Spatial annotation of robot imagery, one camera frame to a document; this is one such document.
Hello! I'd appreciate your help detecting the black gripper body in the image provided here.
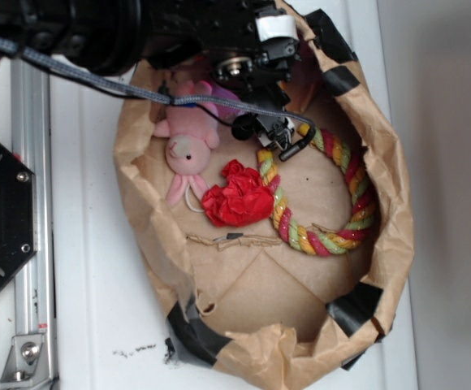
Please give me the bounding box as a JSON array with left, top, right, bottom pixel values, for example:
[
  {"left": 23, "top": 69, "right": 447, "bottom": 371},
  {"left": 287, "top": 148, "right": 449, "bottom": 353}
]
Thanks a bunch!
[{"left": 197, "top": 1, "right": 300, "bottom": 150}]

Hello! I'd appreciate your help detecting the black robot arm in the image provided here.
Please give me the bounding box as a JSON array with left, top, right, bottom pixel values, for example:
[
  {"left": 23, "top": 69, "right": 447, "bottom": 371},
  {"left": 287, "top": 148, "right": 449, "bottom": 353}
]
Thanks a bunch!
[{"left": 0, "top": 1, "right": 302, "bottom": 158}]

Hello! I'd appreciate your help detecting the pink plush bunny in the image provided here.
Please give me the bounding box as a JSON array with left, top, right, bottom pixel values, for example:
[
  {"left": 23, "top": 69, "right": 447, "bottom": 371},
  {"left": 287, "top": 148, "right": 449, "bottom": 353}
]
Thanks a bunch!
[{"left": 153, "top": 102, "right": 220, "bottom": 207}]

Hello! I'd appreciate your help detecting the red crumpled paper ball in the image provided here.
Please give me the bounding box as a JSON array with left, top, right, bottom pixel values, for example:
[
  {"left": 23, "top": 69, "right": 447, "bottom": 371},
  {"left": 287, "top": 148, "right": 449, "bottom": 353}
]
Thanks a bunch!
[{"left": 201, "top": 159, "right": 274, "bottom": 227}]

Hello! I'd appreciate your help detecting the brown paper bag bin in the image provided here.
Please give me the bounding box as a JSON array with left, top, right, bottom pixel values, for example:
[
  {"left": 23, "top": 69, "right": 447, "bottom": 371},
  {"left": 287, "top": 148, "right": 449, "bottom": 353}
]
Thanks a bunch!
[{"left": 113, "top": 2, "right": 414, "bottom": 389}]

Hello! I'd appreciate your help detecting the white tray platform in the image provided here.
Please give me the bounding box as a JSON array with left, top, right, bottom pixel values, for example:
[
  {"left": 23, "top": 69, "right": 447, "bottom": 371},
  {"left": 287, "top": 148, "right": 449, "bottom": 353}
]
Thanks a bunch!
[{"left": 50, "top": 1, "right": 418, "bottom": 389}]

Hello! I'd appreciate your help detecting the multicolour twisted rope toy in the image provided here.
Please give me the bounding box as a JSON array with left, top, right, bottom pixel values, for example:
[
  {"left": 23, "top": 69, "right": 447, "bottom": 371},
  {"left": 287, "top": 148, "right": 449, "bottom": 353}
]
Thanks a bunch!
[{"left": 257, "top": 128, "right": 377, "bottom": 257}]

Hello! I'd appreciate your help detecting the aluminium extrusion rail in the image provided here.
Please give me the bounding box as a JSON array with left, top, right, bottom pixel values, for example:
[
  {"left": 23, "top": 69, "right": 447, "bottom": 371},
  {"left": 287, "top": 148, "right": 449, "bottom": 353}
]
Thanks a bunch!
[{"left": 11, "top": 60, "right": 59, "bottom": 389}]

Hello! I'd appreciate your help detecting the metal corner bracket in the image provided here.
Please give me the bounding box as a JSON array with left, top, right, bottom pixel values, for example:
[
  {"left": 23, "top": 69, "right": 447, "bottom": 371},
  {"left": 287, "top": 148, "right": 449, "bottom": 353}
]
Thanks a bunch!
[{"left": 0, "top": 334, "right": 50, "bottom": 389}]

